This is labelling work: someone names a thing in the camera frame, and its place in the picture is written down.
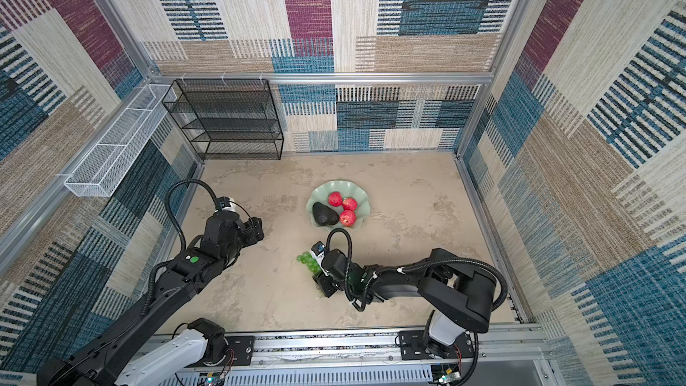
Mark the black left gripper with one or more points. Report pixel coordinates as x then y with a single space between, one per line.
252 230

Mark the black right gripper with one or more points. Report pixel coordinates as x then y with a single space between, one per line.
326 288

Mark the green grape bunch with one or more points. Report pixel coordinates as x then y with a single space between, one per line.
310 262

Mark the dark avocado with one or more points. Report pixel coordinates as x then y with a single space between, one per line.
324 215

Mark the red apple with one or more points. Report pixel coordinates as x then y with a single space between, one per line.
348 218
350 204
335 199

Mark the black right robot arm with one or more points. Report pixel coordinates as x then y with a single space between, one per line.
462 291

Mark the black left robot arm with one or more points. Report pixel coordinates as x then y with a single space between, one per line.
102 360

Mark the light green wavy fruit bowl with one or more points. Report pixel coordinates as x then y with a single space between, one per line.
347 189

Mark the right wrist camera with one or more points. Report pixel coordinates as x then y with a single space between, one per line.
318 250

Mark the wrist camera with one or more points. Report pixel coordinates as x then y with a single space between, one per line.
226 204
318 250

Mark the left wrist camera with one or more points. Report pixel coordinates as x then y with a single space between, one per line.
226 204

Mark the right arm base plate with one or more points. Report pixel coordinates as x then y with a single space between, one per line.
417 345

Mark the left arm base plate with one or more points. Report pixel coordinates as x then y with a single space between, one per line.
231 351

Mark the black wire shelf rack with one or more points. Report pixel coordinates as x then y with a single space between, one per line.
234 119

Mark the white mesh wall basket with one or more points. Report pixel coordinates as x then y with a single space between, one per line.
102 170

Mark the aluminium front rail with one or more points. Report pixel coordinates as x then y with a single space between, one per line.
509 354

